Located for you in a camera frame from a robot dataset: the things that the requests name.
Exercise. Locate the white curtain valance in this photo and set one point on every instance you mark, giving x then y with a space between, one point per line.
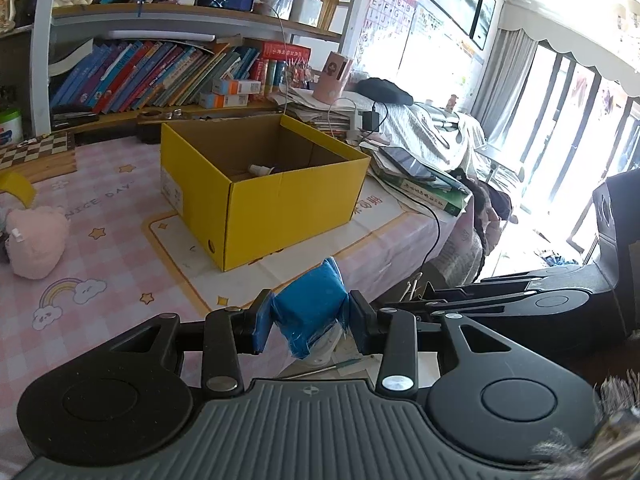
565 30

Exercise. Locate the alphabet wall poster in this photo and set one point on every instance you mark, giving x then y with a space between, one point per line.
387 10

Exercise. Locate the black cap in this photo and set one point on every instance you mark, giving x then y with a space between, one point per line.
385 91

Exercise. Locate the wooden chess board box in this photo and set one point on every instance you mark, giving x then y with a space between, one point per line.
35 152

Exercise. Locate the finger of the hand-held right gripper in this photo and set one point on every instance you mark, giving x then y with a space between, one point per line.
450 307
530 277

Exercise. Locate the dark desk organiser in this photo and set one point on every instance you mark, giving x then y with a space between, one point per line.
150 132

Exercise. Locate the black power adapter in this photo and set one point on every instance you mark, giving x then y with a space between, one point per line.
371 121

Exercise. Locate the yellow tape roll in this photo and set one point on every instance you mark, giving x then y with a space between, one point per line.
20 185

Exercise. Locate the grey cloth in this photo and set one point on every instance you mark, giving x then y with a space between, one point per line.
430 125

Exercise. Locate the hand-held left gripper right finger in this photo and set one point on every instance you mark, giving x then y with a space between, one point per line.
361 322

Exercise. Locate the small orange white box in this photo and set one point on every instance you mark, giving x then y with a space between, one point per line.
240 87
222 100

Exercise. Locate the red flat box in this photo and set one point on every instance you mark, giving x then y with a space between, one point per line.
285 51

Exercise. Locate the white bookshelf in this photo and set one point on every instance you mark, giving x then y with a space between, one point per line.
42 35

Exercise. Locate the black stapler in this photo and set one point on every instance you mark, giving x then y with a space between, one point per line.
75 115

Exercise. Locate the stack of papers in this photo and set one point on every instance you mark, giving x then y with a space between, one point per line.
305 105

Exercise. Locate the black smartphone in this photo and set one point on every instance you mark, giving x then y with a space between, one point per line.
406 162

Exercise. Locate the green-lid jar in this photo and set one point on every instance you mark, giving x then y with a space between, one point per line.
10 127

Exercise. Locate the green book stack with phone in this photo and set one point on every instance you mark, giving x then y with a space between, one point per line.
435 197

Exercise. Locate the white pencil container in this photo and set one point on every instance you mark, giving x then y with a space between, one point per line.
277 2
306 10

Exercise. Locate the grey fuzzy sleeve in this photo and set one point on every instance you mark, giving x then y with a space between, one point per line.
617 392

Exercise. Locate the pink cup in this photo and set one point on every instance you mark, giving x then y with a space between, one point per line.
330 80

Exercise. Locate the yellow cardboard box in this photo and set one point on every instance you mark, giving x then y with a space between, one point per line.
280 215

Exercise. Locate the blue packet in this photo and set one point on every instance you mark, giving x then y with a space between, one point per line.
307 305

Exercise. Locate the white spray bottle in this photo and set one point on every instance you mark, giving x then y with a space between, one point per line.
260 169

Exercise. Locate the grey curtain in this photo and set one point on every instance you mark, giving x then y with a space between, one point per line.
505 80

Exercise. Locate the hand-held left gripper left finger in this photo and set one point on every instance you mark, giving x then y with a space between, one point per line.
260 322

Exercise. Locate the pink plush toy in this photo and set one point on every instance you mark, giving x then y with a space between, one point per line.
35 245

